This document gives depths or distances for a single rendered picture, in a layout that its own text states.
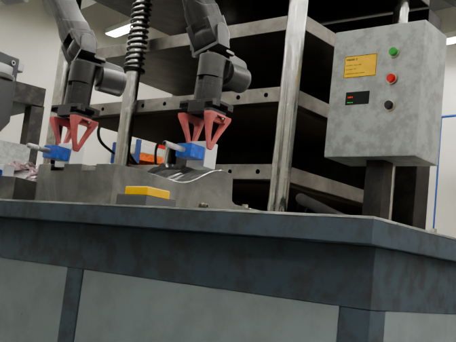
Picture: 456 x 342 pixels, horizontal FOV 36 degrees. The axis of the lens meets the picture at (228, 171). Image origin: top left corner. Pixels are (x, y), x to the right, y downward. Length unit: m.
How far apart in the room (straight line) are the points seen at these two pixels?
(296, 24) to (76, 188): 0.97
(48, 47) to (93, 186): 8.16
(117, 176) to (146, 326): 0.32
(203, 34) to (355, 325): 0.75
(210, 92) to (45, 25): 8.23
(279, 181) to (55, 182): 0.76
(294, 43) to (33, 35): 7.55
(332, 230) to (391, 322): 0.18
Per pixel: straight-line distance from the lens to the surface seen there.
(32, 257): 1.57
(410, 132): 2.03
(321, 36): 2.39
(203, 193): 1.62
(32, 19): 9.58
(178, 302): 1.24
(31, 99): 6.30
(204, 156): 1.44
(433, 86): 2.14
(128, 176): 1.45
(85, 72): 1.60
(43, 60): 9.53
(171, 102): 2.54
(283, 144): 2.09
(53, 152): 1.55
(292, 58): 2.16
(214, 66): 1.48
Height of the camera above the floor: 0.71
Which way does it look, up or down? 8 degrees up
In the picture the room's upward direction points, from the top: 6 degrees clockwise
